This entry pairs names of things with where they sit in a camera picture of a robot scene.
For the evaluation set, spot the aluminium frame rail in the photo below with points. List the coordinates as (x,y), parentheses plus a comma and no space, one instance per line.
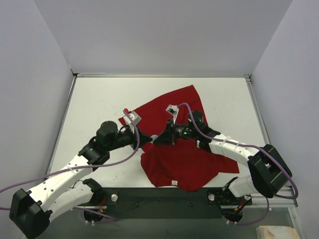
(259,201)

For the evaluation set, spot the beige cardboard box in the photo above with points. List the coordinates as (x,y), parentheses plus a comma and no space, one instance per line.
(276,232)

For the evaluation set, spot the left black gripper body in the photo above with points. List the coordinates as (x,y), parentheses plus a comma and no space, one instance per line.
(139,138)

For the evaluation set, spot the red t-shirt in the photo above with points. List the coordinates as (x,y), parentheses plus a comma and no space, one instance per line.
(182,164)

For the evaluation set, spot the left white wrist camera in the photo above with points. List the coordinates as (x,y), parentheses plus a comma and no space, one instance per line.
(131,119)

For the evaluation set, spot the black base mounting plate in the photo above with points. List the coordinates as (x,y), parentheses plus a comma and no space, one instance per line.
(167,203)

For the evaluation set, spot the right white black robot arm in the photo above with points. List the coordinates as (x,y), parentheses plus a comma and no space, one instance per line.
(268,171)

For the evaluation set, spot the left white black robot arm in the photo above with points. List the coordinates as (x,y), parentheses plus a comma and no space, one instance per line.
(34,209)

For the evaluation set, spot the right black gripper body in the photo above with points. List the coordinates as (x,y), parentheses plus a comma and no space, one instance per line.
(169,133)

